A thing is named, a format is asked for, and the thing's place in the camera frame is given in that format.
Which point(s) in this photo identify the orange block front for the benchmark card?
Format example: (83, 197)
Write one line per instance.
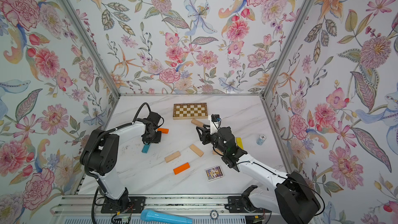
(181, 168)

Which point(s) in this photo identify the small blue white cup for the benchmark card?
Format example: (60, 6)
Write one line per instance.
(261, 139)

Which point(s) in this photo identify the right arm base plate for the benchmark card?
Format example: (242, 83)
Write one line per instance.
(239, 204)

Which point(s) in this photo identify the natural block below chessboard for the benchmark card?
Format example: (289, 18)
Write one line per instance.
(197, 123)

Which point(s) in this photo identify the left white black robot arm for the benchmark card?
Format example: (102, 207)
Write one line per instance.
(100, 154)

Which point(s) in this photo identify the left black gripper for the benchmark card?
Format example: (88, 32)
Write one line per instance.
(157, 141)

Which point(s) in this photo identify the yellow block upper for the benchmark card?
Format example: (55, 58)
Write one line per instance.
(239, 143)

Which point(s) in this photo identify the wooden chessboard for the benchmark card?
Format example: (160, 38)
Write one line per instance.
(190, 111)

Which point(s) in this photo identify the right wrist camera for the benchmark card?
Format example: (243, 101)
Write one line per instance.
(214, 123)

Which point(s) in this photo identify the aluminium front rail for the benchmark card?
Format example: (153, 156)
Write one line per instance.
(184, 205)

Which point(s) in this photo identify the playing card box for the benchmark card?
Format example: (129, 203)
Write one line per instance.
(214, 173)

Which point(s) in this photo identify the teal wooden block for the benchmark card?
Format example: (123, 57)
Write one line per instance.
(146, 148)

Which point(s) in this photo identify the orange block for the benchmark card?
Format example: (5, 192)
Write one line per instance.
(181, 168)
(162, 130)

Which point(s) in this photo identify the small round gauge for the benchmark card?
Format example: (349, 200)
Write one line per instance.
(214, 215)

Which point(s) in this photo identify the natural block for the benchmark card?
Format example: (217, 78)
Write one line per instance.
(196, 150)
(197, 123)
(172, 157)
(217, 152)

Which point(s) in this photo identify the blue microphone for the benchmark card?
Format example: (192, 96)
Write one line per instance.
(152, 216)

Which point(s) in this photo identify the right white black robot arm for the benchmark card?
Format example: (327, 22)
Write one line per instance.
(287, 194)

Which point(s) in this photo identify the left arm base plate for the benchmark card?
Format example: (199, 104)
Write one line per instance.
(122, 205)

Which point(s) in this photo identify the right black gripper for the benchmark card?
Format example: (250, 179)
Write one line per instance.
(207, 136)

